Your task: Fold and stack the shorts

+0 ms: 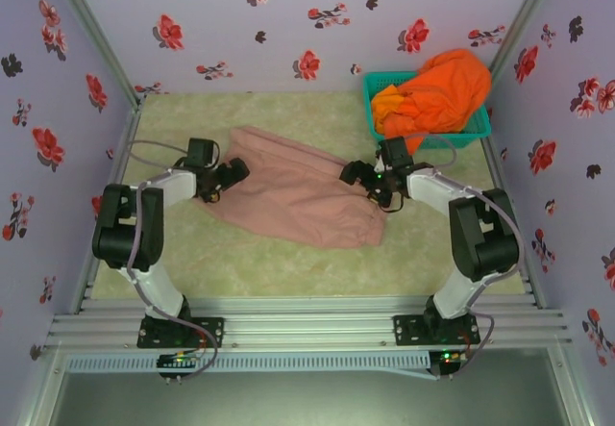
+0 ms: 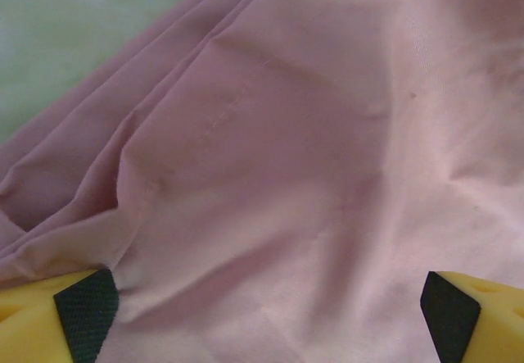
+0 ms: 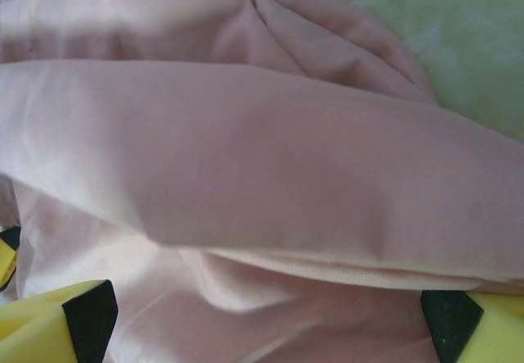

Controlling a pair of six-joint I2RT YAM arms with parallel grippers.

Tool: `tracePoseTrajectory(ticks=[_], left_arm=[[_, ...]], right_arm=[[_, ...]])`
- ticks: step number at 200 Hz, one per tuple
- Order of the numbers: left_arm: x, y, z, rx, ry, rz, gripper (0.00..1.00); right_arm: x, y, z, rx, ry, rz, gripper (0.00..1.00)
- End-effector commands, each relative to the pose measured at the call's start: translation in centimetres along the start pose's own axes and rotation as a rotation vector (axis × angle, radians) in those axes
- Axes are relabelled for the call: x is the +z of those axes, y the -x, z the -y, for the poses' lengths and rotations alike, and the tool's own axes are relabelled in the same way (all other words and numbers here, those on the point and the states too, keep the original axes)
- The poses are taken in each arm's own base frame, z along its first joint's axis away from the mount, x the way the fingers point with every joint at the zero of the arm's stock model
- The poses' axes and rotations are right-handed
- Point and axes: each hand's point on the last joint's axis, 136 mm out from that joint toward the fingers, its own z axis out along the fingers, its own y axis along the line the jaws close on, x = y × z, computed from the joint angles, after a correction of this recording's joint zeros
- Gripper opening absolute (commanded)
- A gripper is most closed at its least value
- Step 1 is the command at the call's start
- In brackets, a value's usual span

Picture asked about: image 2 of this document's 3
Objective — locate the pink shorts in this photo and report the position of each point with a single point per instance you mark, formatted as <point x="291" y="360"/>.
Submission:
<point x="286" y="154"/>

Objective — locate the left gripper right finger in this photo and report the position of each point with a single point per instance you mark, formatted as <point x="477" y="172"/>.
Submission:
<point x="475" y="322"/>

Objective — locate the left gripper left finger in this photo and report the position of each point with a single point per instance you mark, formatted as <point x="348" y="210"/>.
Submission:
<point x="45" y="322"/>

